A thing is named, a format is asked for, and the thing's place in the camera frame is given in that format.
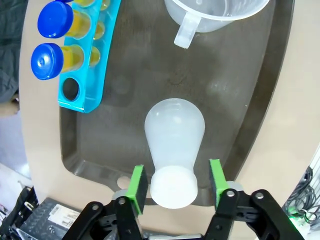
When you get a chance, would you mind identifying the translucent plastic flask white cap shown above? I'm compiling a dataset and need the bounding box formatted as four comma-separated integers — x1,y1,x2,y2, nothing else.
144,97,207,210

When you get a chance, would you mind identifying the large translucent plastic measuring jug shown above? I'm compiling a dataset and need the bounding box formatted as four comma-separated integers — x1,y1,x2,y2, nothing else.
163,0,271,49

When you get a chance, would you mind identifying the black cable tangle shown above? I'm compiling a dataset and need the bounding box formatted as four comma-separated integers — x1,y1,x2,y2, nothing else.
282,166,320,226

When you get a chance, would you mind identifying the blue-capped tube yellow liquid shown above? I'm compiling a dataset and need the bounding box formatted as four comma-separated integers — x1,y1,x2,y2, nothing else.
30,42,101,81
36,1,106,41
53,0,111,11

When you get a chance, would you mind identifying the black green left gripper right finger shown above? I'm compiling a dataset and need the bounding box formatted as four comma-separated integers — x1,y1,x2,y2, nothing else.
204,158,309,240

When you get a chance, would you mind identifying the grey-brown plastic tray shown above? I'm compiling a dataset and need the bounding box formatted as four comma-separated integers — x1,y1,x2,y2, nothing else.
58,0,296,207

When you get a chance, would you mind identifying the dark grey cloth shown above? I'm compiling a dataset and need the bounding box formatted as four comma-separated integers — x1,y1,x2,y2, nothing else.
0,0,29,104

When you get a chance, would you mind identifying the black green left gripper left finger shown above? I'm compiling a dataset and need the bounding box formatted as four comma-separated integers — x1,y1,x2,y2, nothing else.
61,164,148,240

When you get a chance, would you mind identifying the black box with white label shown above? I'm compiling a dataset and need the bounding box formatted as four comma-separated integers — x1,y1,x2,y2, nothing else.
14,196,88,240

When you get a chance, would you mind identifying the turquoise test tube rack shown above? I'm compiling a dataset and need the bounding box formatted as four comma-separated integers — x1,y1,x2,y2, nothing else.
57,0,123,114

